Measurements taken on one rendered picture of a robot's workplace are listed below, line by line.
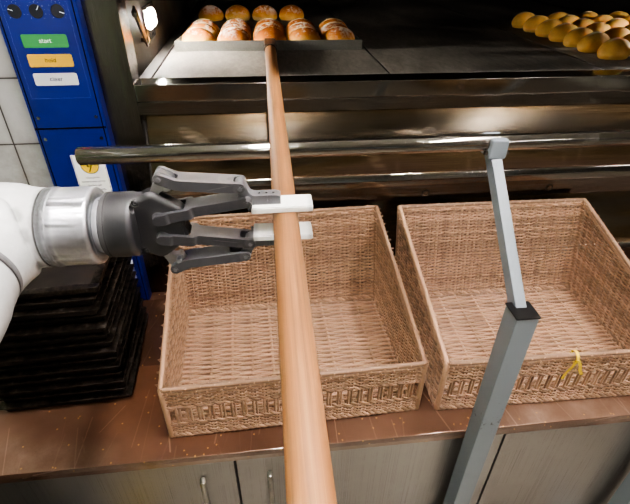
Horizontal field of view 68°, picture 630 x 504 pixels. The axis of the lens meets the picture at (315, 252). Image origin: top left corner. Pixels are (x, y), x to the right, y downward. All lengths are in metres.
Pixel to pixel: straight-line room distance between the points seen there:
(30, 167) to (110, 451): 0.70
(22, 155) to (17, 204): 0.76
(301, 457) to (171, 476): 0.84
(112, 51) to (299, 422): 0.99
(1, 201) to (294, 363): 0.36
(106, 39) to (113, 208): 0.68
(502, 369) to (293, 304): 0.58
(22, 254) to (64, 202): 0.07
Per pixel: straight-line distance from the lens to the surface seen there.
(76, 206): 0.55
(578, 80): 1.41
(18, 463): 1.19
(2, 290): 0.53
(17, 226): 0.57
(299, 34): 1.52
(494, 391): 0.96
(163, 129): 1.23
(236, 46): 1.50
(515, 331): 0.85
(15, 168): 1.36
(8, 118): 1.31
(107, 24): 1.18
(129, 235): 0.54
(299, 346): 0.37
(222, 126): 1.21
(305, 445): 0.32
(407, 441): 1.11
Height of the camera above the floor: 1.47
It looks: 34 degrees down
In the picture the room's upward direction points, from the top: 1 degrees clockwise
